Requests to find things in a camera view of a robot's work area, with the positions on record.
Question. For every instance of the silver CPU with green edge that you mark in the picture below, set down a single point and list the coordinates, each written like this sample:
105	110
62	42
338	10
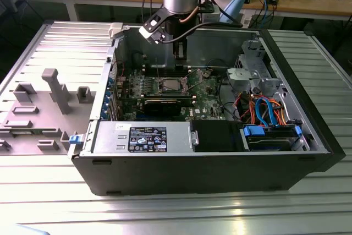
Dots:
171	84

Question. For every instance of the black RAM slot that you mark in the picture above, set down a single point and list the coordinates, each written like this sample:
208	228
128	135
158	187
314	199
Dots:
149	75
187	98
149	72

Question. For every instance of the CPU socket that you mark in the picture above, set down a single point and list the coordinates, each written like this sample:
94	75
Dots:
159	87

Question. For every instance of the blue expansion slot clip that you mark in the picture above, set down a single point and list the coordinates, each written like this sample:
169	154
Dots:
106	106
108	93
104	115
110	81

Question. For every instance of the silver coin battery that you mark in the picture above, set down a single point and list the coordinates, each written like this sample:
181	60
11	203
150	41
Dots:
206	74

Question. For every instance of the pale grey case latch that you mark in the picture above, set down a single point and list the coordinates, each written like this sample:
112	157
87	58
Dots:
115	30

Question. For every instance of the green motherboard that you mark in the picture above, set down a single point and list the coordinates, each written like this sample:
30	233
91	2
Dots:
209	100

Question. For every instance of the perforated metal drive cage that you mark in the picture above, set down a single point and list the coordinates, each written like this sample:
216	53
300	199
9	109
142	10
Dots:
242	76

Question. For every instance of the black graphics card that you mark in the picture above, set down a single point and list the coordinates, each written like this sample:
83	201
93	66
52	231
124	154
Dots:
162	108

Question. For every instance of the small black square item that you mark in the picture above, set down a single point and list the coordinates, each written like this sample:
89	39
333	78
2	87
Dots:
273	0

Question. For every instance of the grey power supply with label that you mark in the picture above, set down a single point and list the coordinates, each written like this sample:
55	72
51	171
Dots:
110	136

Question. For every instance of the hard disk in blue carrier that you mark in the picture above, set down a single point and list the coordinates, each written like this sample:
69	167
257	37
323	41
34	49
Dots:
269	142

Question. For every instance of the black and grey PC case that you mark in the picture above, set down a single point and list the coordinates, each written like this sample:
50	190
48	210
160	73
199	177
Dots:
192	174

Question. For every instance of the blue case latch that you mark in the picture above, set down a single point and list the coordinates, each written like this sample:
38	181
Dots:
75	139

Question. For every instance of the grey parts rack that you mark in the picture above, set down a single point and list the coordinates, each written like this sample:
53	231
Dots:
49	114

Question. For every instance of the pale blue object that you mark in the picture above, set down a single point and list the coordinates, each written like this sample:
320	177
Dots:
30	230

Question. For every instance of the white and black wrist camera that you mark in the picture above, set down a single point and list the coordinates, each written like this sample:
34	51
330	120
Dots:
147	32

